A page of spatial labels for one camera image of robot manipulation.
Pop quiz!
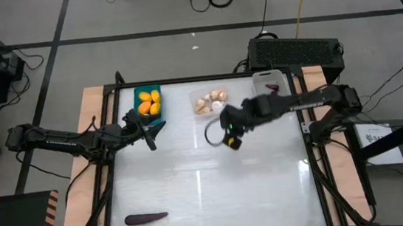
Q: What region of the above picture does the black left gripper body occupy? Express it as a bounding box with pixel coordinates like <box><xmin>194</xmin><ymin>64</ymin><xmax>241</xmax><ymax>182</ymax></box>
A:
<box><xmin>103</xmin><ymin>108</ymin><xmax>149</xmax><ymax>148</ymax></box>

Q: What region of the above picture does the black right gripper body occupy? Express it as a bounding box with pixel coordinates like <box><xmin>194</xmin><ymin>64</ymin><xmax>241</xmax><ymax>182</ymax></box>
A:
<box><xmin>218</xmin><ymin>103</ymin><xmax>251</xmax><ymax>137</ymax></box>

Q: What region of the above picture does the clear plastic container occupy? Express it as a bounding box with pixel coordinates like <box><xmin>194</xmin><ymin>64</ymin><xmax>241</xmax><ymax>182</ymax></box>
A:
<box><xmin>188</xmin><ymin>85</ymin><xmax>233</xmax><ymax>124</ymax></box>

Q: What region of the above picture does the teal plastic basket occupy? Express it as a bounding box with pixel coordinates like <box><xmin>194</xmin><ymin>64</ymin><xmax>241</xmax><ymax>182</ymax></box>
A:
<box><xmin>131</xmin><ymin>83</ymin><xmax>165</xmax><ymax>128</ymax></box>

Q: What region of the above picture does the grey plastic basket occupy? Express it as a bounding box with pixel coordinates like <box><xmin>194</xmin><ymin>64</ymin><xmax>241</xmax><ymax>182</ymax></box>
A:
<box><xmin>250</xmin><ymin>68</ymin><xmax>292</xmax><ymax>101</ymax></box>

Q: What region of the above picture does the light wooden table board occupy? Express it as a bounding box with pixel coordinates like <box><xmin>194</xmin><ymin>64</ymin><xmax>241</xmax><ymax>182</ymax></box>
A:
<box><xmin>44</xmin><ymin>61</ymin><xmax>374</xmax><ymax>226</ymax></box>

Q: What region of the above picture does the long purple eggplant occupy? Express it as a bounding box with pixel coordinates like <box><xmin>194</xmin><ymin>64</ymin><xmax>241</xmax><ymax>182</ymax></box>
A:
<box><xmin>123</xmin><ymin>210</ymin><xmax>170</xmax><ymax>226</ymax></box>

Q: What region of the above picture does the black computer case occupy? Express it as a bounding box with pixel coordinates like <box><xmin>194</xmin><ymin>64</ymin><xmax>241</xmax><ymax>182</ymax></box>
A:
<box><xmin>245</xmin><ymin>30</ymin><xmax>347</xmax><ymax>93</ymax></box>

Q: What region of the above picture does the white paper sign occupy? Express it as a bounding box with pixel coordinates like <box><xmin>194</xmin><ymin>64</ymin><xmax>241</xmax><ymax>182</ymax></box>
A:
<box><xmin>354</xmin><ymin>119</ymin><xmax>403</xmax><ymax>168</ymax></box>

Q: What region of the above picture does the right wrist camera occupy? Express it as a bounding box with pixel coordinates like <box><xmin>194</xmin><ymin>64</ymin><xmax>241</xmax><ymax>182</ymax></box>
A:
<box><xmin>224</xmin><ymin>133</ymin><xmax>245</xmax><ymax>152</ymax></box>

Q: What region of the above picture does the black metal table frame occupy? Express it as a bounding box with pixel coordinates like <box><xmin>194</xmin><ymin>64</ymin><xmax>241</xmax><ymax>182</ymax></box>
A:
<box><xmin>53</xmin><ymin>48</ymin><xmax>379</xmax><ymax>226</ymax></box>

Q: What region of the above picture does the thin black cable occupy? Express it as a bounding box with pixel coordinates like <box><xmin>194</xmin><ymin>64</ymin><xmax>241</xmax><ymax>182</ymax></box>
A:
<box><xmin>257</xmin><ymin>0</ymin><xmax>277</xmax><ymax>37</ymax></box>

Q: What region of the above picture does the yellow cable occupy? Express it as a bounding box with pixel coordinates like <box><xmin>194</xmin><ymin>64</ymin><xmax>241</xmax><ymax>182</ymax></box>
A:
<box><xmin>291</xmin><ymin>0</ymin><xmax>320</xmax><ymax>39</ymax></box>

